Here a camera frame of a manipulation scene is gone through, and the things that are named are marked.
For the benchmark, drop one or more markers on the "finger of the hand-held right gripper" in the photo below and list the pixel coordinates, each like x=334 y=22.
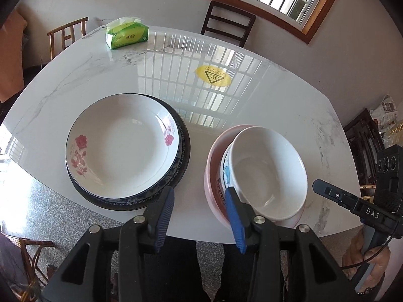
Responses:
x=333 y=195

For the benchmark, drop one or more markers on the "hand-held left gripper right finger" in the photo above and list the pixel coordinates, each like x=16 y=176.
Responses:
x=234 y=220

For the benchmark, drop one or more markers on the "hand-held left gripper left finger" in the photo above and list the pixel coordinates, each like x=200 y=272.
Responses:
x=163 y=217

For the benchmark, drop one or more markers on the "small white bowl blue band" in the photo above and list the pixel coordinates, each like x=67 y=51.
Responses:
x=267 y=170

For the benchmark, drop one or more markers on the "ribbed white bowl pink band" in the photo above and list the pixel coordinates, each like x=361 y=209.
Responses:
x=218 y=160

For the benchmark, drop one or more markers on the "blue and white patterned plate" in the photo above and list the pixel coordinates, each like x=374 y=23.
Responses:
x=184 y=151

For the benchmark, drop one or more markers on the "white plate with red roses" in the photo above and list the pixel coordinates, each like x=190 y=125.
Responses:
x=126 y=144

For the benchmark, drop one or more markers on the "person's right hand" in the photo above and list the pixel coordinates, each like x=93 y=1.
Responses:
x=351 y=251

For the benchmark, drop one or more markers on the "dark carved wooden furniture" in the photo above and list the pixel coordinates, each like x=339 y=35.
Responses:
x=362 y=144

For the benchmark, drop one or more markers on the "newspaper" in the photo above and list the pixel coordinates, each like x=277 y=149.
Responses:
x=385 y=107

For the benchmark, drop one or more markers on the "bamboo chair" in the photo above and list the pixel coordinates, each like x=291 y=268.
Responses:
x=31 y=248

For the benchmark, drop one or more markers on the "yellow round sticker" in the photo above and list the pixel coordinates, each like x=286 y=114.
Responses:
x=214 y=75

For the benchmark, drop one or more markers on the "green tissue pack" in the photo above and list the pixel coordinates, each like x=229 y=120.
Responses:
x=129 y=37

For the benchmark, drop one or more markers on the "dark wooden chair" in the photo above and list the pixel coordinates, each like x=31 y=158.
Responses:
x=229 y=11

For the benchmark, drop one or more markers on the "light wooden chair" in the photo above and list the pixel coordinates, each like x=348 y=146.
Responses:
x=67 y=26

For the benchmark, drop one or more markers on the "brown cardboard box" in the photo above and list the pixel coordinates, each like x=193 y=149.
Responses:
x=12 y=53

